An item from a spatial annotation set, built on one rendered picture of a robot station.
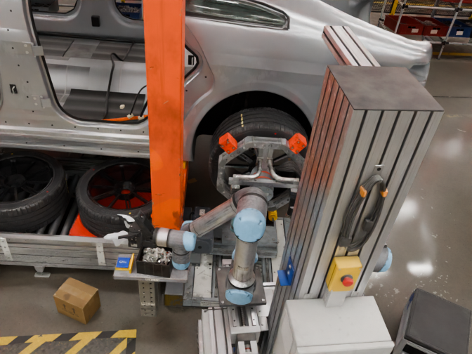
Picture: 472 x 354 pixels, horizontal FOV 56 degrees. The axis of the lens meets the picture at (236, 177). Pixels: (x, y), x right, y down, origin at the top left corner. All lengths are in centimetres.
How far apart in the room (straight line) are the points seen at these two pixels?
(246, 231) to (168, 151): 82
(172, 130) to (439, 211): 280
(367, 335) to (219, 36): 169
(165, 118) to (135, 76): 148
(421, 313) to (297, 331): 151
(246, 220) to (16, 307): 204
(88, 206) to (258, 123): 124
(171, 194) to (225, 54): 84
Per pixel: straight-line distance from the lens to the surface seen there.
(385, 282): 353
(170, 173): 238
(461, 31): 750
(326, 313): 168
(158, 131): 223
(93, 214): 301
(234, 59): 258
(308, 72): 265
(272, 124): 263
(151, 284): 279
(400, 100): 125
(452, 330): 304
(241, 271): 184
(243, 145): 257
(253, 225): 161
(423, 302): 308
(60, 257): 317
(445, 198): 453
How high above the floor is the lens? 257
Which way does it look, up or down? 39 degrees down
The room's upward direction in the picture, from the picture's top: 6 degrees clockwise
